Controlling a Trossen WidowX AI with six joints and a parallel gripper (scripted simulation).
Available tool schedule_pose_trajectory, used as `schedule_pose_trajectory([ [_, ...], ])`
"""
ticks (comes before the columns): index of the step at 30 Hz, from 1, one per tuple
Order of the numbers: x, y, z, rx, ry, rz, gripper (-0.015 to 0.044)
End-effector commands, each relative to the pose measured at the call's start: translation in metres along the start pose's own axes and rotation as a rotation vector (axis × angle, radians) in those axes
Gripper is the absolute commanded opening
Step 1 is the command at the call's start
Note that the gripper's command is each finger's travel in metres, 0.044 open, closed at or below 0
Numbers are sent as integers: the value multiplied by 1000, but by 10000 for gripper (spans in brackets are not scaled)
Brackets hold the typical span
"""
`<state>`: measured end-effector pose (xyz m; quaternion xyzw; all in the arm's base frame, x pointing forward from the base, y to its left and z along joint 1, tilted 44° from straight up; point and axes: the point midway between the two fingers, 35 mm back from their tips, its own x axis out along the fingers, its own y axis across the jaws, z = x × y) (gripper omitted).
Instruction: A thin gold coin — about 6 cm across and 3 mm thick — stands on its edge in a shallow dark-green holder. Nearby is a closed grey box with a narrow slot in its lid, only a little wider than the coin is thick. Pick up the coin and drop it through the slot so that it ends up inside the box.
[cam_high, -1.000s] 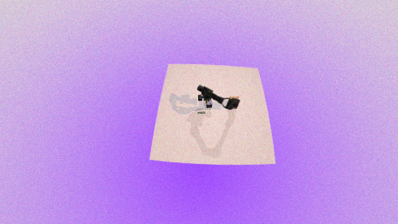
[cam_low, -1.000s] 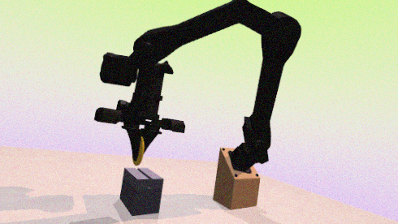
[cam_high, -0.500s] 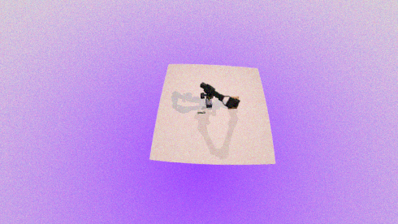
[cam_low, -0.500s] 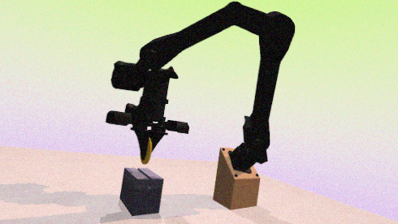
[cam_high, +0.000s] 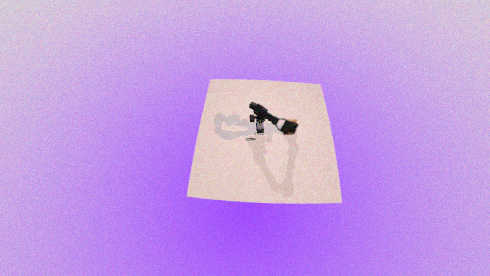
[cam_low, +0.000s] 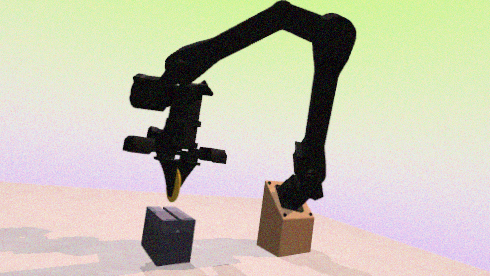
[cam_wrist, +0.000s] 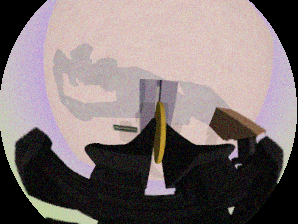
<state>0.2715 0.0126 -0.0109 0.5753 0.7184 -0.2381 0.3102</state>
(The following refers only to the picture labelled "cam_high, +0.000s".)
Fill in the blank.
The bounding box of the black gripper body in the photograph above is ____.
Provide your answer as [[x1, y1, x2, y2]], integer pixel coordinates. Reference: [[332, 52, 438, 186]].
[[249, 114, 267, 122]]

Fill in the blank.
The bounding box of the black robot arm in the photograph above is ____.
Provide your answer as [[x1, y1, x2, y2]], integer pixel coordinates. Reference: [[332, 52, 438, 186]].
[[249, 102, 298, 134]]

